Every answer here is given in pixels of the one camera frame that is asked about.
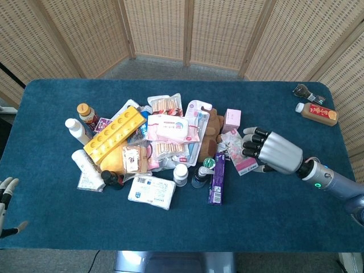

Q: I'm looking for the brown teddy bear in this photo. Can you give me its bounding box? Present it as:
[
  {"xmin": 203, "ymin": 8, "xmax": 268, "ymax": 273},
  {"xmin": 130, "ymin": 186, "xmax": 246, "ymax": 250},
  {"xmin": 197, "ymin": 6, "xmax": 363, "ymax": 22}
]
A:
[{"xmin": 197, "ymin": 107, "xmax": 225, "ymax": 163}]

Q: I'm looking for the small pink square box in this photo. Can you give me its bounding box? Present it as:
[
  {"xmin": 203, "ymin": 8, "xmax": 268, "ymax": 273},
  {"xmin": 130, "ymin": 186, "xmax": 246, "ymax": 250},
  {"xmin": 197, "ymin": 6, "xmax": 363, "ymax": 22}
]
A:
[{"xmin": 221, "ymin": 108, "xmax": 242, "ymax": 134}]

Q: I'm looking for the small purple packet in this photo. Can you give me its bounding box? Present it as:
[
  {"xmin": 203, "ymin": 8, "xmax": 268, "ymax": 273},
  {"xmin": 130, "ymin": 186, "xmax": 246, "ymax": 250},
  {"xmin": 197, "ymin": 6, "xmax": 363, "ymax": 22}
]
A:
[{"xmin": 93, "ymin": 117, "xmax": 113, "ymax": 134}]

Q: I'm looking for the white pill bottle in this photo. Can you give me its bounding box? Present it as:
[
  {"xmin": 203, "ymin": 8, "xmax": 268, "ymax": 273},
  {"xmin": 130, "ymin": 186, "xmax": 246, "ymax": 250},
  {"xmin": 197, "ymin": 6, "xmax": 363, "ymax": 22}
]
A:
[{"xmin": 173, "ymin": 164, "xmax": 189, "ymax": 187}]

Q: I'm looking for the brown drink bottle red label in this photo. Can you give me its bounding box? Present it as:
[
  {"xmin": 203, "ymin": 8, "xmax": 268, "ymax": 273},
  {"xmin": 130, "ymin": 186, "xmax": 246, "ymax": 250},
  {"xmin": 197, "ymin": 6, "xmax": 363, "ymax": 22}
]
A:
[{"xmin": 295, "ymin": 102, "xmax": 340, "ymax": 127}]

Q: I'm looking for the yellow tray with round holes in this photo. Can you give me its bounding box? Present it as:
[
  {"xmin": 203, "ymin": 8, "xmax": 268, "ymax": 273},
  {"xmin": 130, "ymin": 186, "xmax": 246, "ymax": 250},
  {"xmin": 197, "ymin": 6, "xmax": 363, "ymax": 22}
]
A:
[{"xmin": 83, "ymin": 106, "xmax": 147, "ymax": 165}]

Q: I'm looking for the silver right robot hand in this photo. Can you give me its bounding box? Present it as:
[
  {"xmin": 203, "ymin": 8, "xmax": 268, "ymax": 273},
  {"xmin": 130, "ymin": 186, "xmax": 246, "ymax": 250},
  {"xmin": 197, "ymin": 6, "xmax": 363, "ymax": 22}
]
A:
[{"xmin": 241, "ymin": 126, "xmax": 304, "ymax": 175}]

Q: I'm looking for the tea bottle with orange cap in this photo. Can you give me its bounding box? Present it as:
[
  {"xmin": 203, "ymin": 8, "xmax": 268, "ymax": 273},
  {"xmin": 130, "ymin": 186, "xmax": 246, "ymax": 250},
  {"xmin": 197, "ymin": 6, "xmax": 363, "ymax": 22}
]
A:
[{"xmin": 76, "ymin": 103, "xmax": 101, "ymax": 132}]

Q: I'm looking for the black floor cable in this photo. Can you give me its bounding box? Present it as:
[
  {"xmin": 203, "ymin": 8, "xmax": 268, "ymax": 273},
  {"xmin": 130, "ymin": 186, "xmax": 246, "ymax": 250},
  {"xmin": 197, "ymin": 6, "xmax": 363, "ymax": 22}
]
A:
[{"xmin": 90, "ymin": 250, "xmax": 101, "ymax": 273}]

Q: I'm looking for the yellow sponge cloth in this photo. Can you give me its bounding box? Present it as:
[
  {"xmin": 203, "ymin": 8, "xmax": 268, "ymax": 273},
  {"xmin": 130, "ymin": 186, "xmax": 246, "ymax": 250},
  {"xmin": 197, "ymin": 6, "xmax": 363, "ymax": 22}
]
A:
[{"xmin": 99, "ymin": 144, "xmax": 126, "ymax": 175}]

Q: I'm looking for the pink wet wipes pack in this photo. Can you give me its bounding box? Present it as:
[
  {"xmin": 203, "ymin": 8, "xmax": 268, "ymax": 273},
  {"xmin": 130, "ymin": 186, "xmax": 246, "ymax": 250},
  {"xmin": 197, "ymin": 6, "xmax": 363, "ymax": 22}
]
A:
[{"xmin": 146, "ymin": 114, "xmax": 200, "ymax": 143}]

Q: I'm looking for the blue snack packet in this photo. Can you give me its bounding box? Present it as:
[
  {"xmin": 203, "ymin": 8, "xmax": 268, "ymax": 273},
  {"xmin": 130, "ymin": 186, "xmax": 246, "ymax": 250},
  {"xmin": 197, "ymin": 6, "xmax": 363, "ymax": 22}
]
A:
[{"xmin": 127, "ymin": 105, "xmax": 154, "ymax": 144}]

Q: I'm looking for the brown packet with white card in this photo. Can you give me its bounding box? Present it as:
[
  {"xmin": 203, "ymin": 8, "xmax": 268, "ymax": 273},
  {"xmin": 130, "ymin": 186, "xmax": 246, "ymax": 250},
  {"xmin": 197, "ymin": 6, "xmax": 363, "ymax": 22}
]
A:
[{"xmin": 122, "ymin": 144, "xmax": 149, "ymax": 174}]

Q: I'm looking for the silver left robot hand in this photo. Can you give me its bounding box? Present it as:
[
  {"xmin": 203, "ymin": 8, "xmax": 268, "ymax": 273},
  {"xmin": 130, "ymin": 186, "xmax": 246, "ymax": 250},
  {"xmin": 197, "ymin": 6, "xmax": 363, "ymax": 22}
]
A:
[{"xmin": 0, "ymin": 176, "xmax": 30, "ymax": 239}]

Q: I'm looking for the blue carpet table mat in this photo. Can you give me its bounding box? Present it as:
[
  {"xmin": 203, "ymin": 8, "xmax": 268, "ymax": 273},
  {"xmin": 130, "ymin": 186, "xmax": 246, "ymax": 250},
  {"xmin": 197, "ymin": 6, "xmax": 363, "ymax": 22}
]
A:
[{"xmin": 0, "ymin": 78, "xmax": 364, "ymax": 253}]

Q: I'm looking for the biscuit stick packet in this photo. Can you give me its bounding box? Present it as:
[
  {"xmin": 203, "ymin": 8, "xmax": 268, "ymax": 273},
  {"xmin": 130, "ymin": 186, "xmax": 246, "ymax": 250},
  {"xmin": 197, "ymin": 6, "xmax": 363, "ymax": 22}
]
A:
[
  {"xmin": 147, "ymin": 93, "xmax": 184, "ymax": 117},
  {"xmin": 147, "ymin": 140, "xmax": 191, "ymax": 163}
]

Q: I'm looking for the dark clear snack bag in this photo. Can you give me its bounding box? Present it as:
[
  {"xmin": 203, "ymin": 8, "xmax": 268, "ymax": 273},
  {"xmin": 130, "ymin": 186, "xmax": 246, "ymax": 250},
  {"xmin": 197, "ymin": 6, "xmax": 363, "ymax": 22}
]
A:
[{"xmin": 292, "ymin": 84, "xmax": 326, "ymax": 104}]

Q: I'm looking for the toothbrush blister pack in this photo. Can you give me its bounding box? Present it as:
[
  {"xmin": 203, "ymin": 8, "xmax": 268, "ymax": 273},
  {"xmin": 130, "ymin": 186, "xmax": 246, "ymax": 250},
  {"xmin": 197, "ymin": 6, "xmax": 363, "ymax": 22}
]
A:
[{"xmin": 184, "ymin": 99, "xmax": 214, "ymax": 167}]

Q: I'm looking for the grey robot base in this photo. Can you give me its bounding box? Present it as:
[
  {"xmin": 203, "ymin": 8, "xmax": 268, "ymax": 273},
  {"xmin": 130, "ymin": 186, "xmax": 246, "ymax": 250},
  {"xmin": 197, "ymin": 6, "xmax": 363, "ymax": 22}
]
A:
[{"xmin": 113, "ymin": 251, "xmax": 237, "ymax": 273}]

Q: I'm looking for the woven folding screen panel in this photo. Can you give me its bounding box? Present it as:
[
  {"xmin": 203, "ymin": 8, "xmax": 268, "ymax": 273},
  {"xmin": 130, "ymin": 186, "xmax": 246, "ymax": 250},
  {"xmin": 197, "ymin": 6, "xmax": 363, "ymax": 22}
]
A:
[
  {"xmin": 239, "ymin": 0, "xmax": 364, "ymax": 82},
  {"xmin": 311, "ymin": 21, "xmax": 364, "ymax": 183},
  {"xmin": 39, "ymin": 0, "xmax": 137, "ymax": 79},
  {"xmin": 184, "ymin": 0, "xmax": 275, "ymax": 72},
  {"xmin": 121, "ymin": 0, "xmax": 191, "ymax": 67},
  {"xmin": 0, "ymin": 0, "xmax": 86, "ymax": 106}
]

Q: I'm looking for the black bar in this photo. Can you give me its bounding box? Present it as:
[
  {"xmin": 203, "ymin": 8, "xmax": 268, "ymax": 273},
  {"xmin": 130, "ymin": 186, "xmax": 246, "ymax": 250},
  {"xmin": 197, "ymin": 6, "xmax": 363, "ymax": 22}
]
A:
[{"xmin": 0, "ymin": 62, "xmax": 27, "ymax": 86}]

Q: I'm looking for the dark spray bottle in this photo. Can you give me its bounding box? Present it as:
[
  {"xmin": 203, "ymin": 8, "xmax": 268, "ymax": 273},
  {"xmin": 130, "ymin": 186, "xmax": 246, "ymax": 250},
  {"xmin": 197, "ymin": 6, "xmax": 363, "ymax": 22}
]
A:
[{"xmin": 191, "ymin": 166, "xmax": 214, "ymax": 189}]

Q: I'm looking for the small pink pouch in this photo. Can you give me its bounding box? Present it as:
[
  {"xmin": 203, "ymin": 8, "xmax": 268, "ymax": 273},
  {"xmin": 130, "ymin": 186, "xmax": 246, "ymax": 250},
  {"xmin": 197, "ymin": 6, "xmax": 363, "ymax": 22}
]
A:
[{"xmin": 146, "ymin": 143, "xmax": 160, "ymax": 171}]

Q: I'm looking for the white plastic bottle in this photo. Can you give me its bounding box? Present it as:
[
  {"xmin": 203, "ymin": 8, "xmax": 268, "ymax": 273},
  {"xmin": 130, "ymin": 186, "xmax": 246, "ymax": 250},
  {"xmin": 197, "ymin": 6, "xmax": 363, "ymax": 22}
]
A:
[{"xmin": 64, "ymin": 118, "xmax": 92, "ymax": 146}]

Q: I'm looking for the long pink white box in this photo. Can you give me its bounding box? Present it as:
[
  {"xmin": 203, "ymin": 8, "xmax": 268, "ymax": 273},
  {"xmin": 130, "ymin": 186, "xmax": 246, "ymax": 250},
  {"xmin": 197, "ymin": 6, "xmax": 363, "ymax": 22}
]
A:
[{"xmin": 221, "ymin": 128, "xmax": 258, "ymax": 176}]

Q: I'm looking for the small dark brown bottle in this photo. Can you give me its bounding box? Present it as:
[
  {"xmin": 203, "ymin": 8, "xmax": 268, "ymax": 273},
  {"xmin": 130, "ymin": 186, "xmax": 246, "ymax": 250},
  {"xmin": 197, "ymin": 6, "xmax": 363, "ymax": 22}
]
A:
[{"xmin": 101, "ymin": 169, "xmax": 125, "ymax": 191}]

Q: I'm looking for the white tissue pack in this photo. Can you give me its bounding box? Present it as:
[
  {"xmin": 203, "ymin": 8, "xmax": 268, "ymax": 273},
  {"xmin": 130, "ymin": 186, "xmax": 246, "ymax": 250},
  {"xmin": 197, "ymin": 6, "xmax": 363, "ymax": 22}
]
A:
[{"xmin": 127, "ymin": 175, "xmax": 176, "ymax": 211}]

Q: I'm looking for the purple toothpaste box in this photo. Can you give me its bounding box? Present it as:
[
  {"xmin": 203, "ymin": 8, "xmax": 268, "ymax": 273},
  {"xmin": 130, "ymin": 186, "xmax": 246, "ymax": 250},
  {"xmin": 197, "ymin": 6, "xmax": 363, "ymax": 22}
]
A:
[{"xmin": 208, "ymin": 152, "xmax": 226, "ymax": 206}]

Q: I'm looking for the white cosmetic tube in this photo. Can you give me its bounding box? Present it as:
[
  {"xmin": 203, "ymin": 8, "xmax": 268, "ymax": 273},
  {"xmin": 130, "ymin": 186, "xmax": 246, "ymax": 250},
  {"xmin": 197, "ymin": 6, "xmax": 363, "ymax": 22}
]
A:
[{"xmin": 71, "ymin": 149, "xmax": 106, "ymax": 192}]

